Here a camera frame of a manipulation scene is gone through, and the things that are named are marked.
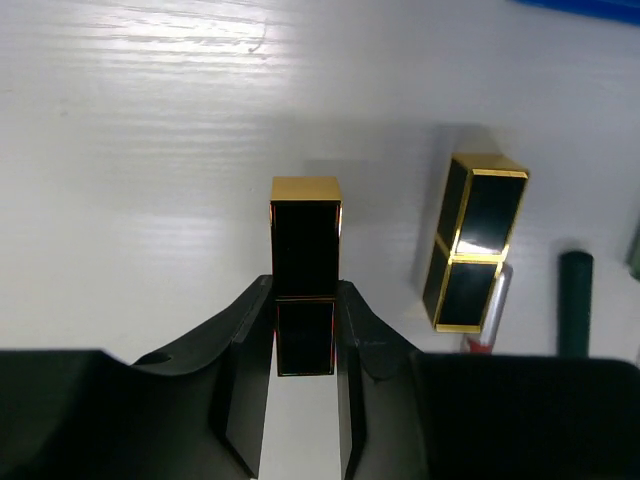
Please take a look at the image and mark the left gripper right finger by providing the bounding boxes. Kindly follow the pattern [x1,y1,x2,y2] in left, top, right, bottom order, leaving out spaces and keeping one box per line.
[335,281,425,479]

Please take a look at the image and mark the dark green gold pencil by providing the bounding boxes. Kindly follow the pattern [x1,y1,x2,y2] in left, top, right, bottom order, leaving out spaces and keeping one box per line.
[557,250,594,358]

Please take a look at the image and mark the green lip balm tube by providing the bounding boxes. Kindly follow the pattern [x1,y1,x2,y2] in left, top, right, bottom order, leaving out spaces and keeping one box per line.
[626,235,640,281]

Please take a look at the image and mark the red lip gloss tube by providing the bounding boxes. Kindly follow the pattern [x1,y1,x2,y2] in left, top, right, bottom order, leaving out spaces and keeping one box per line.
[460,263,513,354]

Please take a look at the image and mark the blue plastic organizer bin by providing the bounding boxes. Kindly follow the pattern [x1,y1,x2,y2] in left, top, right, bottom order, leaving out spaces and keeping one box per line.
[518,0,640,26]

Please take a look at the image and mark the black gold lipstick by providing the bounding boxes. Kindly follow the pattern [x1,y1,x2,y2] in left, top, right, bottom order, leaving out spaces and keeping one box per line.
[269,176,343,377]
[423,153,529,333]

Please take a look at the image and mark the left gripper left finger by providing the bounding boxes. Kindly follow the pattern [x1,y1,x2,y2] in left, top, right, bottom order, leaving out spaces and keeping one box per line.
[133,275,274,478]

